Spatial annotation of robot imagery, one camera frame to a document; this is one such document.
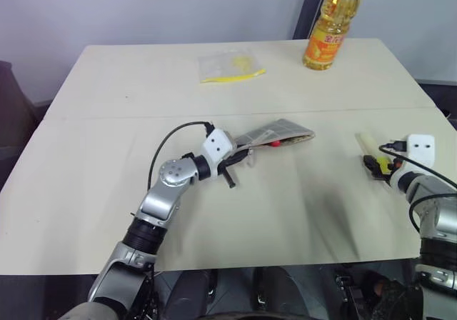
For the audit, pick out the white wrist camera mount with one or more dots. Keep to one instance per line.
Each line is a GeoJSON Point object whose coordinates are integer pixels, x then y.
{"type": "Point", "coordinates": [422, 148]}
{"type": "Point", "coordinates": [216, 145]}

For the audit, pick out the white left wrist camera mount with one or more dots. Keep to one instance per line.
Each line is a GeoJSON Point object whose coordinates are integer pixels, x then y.
{"type": "Point", "coordinates": [216, 145]}

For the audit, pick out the red marker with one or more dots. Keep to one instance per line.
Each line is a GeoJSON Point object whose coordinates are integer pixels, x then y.
{"type": "Point", "coordinates": [275, 143]}

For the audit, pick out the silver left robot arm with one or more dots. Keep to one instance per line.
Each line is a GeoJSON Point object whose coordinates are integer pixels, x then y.
{"type": "Point", "coordinates": [168, 198]}

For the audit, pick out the grey rounded shape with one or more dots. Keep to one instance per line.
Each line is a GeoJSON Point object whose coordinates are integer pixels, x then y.
{"type": "Point", "coordinates": [87, 311]}

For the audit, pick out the yellow highlighter with cream cap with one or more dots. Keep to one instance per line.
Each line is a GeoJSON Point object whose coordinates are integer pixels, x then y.
{"type": "Point", "coordinates": [366, 144]}

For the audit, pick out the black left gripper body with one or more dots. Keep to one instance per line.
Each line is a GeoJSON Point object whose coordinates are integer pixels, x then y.
{"type": "Point", "coordinates": [228, 163]}

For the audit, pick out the black upright post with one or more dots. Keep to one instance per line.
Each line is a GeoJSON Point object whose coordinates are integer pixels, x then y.
{"type": "Point", "coordinates": [304, 9]}

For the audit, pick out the dark speckled rounded shape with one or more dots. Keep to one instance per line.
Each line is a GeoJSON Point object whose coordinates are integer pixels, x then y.
{"type": "Point", "coordinates": [396, 300]}

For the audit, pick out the yellow cooking oil bottle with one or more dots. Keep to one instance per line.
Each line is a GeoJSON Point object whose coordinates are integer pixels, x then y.
{"type": "Point", "coordinates": [328, 45]}

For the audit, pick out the grey grid pouch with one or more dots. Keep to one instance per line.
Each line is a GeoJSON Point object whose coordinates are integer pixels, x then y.
{"type": "Point", "coordinates": [282, 129]}

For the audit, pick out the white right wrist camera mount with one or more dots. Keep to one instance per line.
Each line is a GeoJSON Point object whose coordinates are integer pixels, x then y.
{"type": "Point", "coordinates": [422, 148]}

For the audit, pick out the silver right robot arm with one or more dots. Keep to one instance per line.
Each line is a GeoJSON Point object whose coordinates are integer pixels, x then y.
{"type": "Point", "coordinates": [440, 220]}

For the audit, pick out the clear zip bag yellow strip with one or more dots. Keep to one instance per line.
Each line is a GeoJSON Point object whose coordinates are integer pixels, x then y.
{"type": "Point", "coordinates": [221, 64]}

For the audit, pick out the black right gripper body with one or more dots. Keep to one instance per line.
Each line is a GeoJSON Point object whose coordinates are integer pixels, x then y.
{"type": "Point", "coordinates": [385, 175]}

